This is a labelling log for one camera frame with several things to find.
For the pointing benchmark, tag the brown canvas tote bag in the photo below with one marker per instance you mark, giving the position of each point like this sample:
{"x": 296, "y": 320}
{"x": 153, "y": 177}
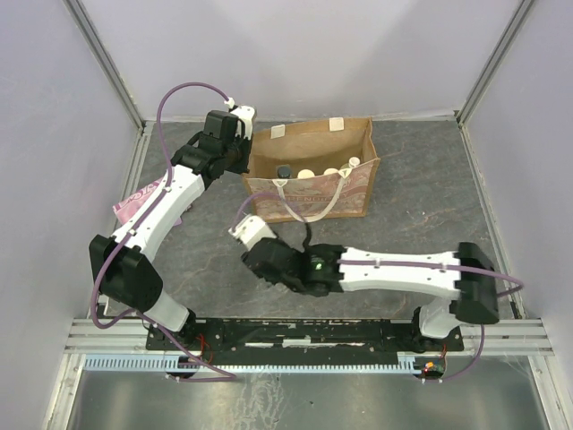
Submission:
{"x": 315, "y": 145}

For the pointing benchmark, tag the pink printed package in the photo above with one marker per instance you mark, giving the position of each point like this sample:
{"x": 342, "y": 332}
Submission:
{"x": 125, "y": 209}

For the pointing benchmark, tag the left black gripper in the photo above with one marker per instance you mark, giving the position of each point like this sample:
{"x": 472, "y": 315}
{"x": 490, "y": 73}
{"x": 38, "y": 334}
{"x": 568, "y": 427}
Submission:
{"x": 242, "y": 166}

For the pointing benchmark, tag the aluminium front rail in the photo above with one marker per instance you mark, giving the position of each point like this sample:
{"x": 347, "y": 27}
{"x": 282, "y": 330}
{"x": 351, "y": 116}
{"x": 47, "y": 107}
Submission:
{"x": 508, "y": 338}

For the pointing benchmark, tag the yellow-green pump lotion bottle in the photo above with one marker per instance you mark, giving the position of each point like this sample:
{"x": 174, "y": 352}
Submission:
{"x": 352, "y": 162}

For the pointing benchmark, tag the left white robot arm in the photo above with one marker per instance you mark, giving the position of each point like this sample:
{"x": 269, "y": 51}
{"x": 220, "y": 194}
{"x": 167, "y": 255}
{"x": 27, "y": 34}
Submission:
{"x": 122, "y": 263}

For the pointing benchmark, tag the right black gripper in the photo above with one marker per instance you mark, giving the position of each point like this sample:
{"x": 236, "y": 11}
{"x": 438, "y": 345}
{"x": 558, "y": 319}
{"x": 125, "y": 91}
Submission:
{"x": 268, "y": 279}

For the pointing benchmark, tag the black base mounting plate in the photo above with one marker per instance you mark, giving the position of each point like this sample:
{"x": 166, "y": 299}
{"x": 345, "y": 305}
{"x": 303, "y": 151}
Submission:
{"x": 387, "y": 335}

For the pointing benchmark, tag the yellow-green bottle white cap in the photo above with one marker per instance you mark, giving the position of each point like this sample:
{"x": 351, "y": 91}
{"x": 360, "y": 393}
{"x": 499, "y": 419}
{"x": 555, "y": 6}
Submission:
{"x": 305, "y": 173}

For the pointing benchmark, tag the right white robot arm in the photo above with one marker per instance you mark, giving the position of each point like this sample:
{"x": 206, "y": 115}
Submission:
{"x": 461, "y": 282}

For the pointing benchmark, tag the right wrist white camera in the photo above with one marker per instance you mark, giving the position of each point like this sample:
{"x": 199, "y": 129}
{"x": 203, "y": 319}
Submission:
{"x": 251, "y": 230}

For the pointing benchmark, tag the left aluminium frame post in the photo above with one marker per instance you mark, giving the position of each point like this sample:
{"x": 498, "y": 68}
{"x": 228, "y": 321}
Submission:
{"x": 81, "y": 17}

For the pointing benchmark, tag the aluminium frame post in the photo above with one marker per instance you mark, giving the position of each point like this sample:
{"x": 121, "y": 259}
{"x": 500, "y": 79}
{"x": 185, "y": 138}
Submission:
{"x": 81, "y": 17}
{"x": 495, "y": 59}

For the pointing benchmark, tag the tall clear glass bottle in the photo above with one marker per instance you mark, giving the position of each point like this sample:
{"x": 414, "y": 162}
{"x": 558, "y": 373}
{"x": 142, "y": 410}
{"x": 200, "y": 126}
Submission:
{"x": 284, "y": 172}

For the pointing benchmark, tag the blue slotted cable duct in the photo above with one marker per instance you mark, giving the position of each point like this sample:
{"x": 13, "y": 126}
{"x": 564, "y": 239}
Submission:
{"x": 174, "y": 364}

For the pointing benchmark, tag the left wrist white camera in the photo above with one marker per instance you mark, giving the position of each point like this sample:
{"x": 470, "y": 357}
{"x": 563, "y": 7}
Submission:
{"x": 246, "y": 117}

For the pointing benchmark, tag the right aluminium frame post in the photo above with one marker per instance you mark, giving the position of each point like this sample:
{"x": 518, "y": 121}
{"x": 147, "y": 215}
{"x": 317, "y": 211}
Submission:
{"x": 495, "y": 59}

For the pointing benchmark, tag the wrist white camera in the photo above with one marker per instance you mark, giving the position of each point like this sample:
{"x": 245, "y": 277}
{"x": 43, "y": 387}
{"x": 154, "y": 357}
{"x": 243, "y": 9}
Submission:
{"x": 246, "y": 117}
{"x": 251, "y": 230}

